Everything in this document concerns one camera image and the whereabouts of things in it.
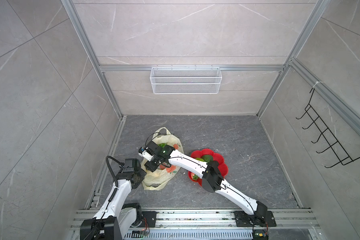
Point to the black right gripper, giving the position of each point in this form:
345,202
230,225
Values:
150,168

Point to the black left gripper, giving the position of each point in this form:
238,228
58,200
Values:
142,174

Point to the cream plastic shopping bag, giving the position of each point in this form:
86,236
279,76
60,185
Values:
157,180

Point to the red flower-shaped plastic bowl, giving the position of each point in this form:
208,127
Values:
219,162

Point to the green fake lime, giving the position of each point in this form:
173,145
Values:
207,158

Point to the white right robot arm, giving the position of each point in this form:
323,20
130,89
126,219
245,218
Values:
248,205

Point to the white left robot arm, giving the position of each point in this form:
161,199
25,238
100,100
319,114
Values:
115,217

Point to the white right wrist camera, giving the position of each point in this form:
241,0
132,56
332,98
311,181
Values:
146,153

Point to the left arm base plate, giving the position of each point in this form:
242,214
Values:
148,218

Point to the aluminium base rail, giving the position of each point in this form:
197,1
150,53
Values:
220,224

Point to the white wire mesh basket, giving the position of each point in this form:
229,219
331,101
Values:
185,80

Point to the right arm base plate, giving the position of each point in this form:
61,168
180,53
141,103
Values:
246,219

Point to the black wire hook rack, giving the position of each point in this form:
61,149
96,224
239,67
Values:
333,144

